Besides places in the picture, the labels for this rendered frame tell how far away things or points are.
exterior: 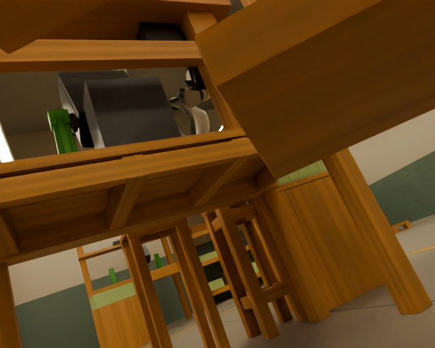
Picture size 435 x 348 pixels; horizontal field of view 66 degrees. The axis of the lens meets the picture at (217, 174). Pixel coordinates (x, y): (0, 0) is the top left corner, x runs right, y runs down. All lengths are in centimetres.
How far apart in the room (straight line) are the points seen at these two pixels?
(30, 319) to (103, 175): 601
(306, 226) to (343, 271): 34
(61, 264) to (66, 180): 602
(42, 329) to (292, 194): 556
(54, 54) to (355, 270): 195
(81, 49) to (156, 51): 26
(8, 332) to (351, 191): 146
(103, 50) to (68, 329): 604
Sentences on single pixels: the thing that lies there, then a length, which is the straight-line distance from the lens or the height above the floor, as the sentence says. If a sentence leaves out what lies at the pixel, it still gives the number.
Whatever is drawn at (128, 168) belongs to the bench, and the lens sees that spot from 109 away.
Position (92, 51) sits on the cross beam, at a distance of 127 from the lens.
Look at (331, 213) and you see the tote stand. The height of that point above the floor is 51.
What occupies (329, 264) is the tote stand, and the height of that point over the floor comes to 23.
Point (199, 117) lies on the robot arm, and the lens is 226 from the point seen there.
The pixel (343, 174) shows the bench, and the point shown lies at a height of 60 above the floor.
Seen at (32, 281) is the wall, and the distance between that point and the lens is 704.
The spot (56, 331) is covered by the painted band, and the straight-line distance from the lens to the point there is 693.
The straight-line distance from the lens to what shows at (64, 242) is 157.
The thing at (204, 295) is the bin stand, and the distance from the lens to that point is 186.
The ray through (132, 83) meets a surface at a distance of 143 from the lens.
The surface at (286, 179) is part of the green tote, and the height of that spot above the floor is 83.
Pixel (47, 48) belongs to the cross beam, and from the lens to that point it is 126.
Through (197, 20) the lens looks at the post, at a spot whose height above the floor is 144.
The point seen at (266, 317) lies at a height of 11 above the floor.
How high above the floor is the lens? 38
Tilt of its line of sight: 17 degrees up
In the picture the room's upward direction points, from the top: 22 degrees counter-clockwise
